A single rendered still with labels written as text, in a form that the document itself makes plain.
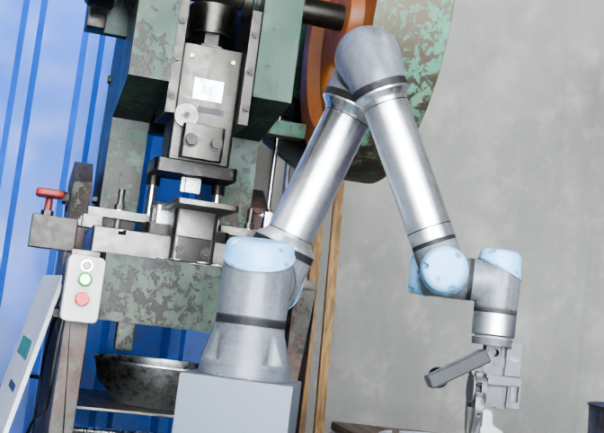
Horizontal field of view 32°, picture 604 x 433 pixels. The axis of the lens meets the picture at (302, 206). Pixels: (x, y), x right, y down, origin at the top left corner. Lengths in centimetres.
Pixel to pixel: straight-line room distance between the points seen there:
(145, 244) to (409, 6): 79
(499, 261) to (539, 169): 238
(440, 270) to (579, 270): 260
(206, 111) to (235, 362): 97
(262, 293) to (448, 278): 30
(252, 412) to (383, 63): 60
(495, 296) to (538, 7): 260
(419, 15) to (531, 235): 194
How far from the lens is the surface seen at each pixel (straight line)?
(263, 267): 169
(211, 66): 253
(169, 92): 247
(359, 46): 177
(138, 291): 230
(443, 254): 168
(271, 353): 170
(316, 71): 298
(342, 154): 186
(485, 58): 417
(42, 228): 227
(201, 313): 232
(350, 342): 388
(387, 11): 234
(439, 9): 238
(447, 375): 183
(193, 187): 254
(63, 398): 224
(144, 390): 242
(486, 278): 183
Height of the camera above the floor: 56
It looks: 6 degrees up
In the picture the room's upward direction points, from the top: 7 degrees clockwise
